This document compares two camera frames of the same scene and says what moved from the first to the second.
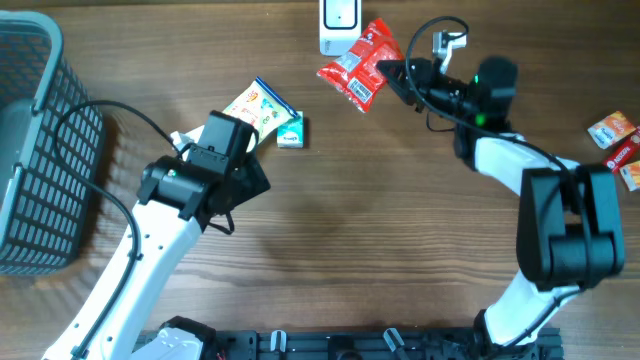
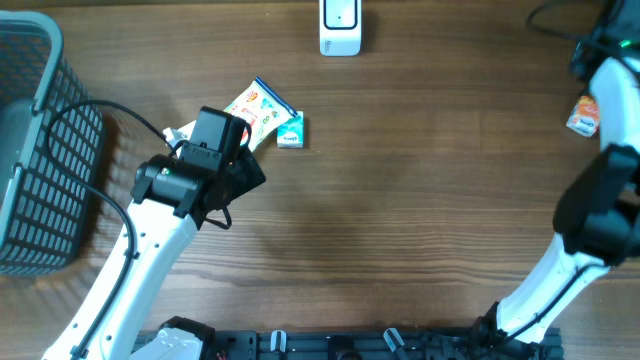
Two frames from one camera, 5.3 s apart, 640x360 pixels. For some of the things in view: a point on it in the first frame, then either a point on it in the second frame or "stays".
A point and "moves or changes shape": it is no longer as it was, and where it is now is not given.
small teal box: (290, 134) stays
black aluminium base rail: (414, 343) stays
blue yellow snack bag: (260, 107) stays
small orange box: (610, 129) moves or changes shape
